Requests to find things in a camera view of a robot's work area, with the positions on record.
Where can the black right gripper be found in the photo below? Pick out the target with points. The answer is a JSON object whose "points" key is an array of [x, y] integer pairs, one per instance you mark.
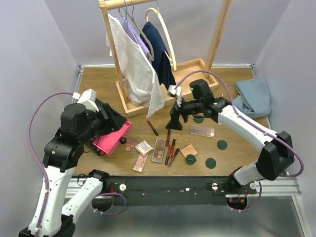
{"points": [[174, 123]]}

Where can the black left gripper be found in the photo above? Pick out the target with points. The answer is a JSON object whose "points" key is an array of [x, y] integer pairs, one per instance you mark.
{"points": [[108, 115]]}

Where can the long eyeshadow palette purple tones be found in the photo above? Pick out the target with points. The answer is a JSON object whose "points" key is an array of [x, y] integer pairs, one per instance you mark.
{"points": [[202, 131]]}

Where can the pink drawer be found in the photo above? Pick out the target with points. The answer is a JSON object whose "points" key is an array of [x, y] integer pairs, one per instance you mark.
{"points": [[107, 144]]}

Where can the black organizer box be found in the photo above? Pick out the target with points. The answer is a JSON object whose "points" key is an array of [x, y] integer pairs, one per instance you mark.
{"points": [[112, 133]]}

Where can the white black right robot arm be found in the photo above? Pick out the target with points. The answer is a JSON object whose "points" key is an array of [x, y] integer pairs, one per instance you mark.
{"points": [[275, 149]]}

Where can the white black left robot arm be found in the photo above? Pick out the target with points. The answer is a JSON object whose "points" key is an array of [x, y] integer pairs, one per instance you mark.
{"points": [[53, 217]]}

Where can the dark lip pencil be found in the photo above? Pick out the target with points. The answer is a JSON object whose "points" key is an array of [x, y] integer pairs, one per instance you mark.
{"points": [[152, 127]]}

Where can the red lip gloss middle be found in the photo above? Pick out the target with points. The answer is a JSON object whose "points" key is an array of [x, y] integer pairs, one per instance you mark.
{"points": [[170, 149]]}

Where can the dark red lip liner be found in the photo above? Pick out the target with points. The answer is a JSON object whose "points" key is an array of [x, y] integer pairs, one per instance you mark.
{"points": [[173, 157]]}

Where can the rose gold square compact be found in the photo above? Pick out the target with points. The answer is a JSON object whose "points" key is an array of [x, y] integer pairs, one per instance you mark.
{"points": [[188, 150]]}

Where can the brown eyeshadow palette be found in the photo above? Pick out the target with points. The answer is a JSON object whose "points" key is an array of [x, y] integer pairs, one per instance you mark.
{"points": [[158, 151]]}

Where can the pink palette behind compact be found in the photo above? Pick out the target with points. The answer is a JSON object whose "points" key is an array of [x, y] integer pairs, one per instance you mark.
{"points": [[131, 144]]}

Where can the small square blush compact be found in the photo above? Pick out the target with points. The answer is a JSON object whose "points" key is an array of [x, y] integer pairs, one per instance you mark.
{"points": [[143, 148]]}

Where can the wooden clothes rack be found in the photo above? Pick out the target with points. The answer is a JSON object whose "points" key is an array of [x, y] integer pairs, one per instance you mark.
{"points": [[179, 69]]}

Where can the white t-shirt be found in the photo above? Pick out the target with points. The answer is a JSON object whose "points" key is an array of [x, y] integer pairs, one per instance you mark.
{"points": [[142, 81]]}

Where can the pink palette lower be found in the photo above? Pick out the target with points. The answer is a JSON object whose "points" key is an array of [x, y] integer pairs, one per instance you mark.
{"points": [[140, 163]]}

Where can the navy blue garment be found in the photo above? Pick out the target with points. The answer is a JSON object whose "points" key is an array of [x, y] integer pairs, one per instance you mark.
{"points": [[161, 63]]}

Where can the cream wooden hanger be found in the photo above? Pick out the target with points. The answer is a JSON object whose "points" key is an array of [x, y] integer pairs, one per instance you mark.
{"points": [[170, 55]]}

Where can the lavender shirt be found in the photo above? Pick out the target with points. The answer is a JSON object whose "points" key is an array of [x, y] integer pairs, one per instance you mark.
{"points": [[142, 44]]}

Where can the light blue towel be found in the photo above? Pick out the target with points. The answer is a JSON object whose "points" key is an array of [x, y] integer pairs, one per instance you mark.
{"points": [[254, 98]]}

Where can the blue hanger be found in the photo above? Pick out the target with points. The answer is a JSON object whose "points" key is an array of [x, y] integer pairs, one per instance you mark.
{"points": [[126, 12]]}

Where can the grey hanger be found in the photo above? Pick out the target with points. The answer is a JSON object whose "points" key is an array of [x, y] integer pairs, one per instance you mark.
{"points": [[132, 21]]}

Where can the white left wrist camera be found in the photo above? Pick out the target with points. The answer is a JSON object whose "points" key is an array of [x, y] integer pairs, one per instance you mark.
{"points": [[87, 98]]}

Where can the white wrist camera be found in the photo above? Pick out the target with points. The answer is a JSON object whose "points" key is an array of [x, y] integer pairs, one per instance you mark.
{"points": [[176, 92], [87, 98]]}

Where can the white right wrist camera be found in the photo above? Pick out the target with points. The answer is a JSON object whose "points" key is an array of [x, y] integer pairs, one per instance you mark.
{"points": [[176, 92]]}

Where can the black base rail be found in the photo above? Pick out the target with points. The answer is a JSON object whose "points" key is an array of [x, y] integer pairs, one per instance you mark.
{"points": [[175, 190]]}

